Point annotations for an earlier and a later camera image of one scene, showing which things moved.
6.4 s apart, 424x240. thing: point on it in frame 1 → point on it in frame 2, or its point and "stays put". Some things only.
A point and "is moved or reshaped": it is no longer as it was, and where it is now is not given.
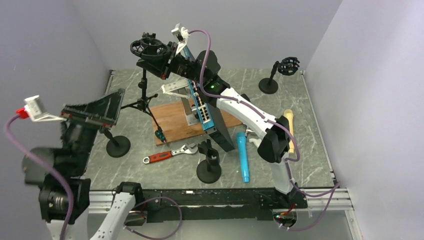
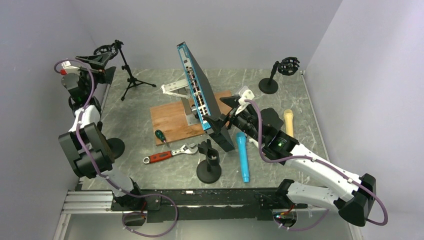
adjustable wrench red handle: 188,148 stays put
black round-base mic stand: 118,146 is moved or reshaped
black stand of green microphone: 209,171 stays put
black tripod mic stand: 148,45 → 114,48
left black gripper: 102,112 → 99,61
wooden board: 171,117 stays put
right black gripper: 157,65 → 231,101
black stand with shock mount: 287,66 stays put
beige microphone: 289,113 stays put
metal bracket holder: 181,88 stays put
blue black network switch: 211,120 stays put
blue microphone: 243,156 stays put
